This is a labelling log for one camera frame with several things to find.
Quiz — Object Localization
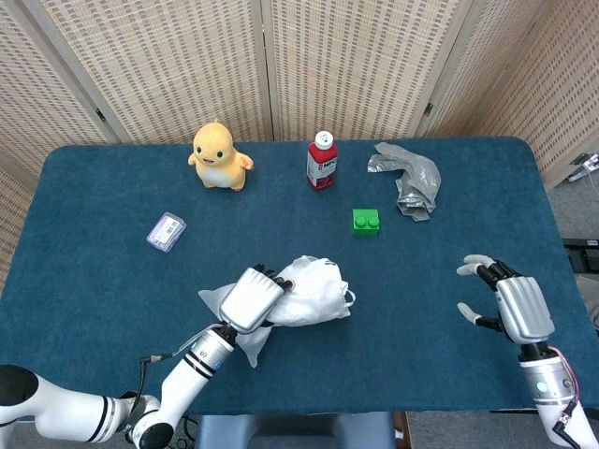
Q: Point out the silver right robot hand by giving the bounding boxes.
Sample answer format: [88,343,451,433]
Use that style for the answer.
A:
[456,253,557,346]

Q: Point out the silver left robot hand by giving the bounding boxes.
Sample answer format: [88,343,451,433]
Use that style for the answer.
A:
[217,263,297,335]

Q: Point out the transparent plastic bag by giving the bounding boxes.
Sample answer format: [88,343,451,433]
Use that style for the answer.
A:
[197,254,359,369]

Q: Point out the white clothes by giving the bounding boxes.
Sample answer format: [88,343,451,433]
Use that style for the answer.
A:
[270,255,359,326]

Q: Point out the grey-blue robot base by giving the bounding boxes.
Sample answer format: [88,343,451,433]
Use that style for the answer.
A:
[194,411,397,449]

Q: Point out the crumpled silver foil bag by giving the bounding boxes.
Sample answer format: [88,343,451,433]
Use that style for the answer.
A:
[367,142,443,225]

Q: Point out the clear box purple contents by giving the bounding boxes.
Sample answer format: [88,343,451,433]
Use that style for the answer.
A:
[145,210,187,255]

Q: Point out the yellow plush dinosaur toy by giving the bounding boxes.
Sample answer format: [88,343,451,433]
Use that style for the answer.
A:
[187,120,256,192]

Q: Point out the green building block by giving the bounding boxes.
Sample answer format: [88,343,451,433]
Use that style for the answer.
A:
[351,208,381,237]

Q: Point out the red juice bottle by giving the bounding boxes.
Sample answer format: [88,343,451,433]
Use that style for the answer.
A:
[306,130,339,193]

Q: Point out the dark teal tablecloth-covered table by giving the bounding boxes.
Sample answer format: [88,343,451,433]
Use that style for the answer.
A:
[0,136,577,416]

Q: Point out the white device on floor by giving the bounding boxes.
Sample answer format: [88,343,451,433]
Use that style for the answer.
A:
[568,152,599,182]

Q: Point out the woven folding screen panel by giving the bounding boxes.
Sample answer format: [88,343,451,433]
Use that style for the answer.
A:
[21,0,275,145]
[0,0,123,291]
[260,0,469,141]
[416,0,599,191]

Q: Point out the black equipment frame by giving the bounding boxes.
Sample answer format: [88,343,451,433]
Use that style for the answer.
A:
[562,237,599,272]

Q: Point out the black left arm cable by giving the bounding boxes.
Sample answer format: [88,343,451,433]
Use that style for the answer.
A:
[139,351,186,413]

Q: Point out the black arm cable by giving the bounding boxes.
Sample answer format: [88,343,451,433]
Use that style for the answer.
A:
[139,351,186,413]
[550,345,585,434]

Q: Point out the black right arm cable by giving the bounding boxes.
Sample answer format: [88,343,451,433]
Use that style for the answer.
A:
[550,345,585,434]

